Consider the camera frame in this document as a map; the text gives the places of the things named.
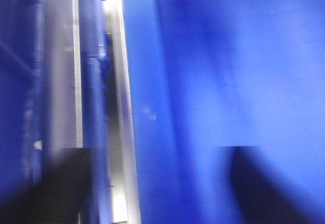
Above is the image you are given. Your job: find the large blue bin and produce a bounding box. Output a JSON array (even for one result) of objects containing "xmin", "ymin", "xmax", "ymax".
[{"xmin": 123, "ymin": 0, "xmax": 324, "ymax": 223}]

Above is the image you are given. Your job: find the steel divider rail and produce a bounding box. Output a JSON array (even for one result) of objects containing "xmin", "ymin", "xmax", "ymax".
[{"xmin": 43, "ymin": 0, "xmax": 83, "ymax": 158}]

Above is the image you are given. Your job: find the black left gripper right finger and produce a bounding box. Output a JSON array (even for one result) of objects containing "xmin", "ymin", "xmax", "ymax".
[{"xmin": 218, "ymin": 146, "xmax": 314, "ymax": 223}]

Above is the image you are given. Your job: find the long blue bin left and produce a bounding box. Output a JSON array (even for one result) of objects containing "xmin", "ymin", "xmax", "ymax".
[{"xmin": 1, "ymin": 0, "xmax": 44, "ymax": 201}]

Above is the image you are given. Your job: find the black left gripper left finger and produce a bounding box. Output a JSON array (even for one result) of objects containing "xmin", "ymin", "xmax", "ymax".
[{"xmin": 1, "ymin": 148, "xmax": 92, "ymax": 223}]

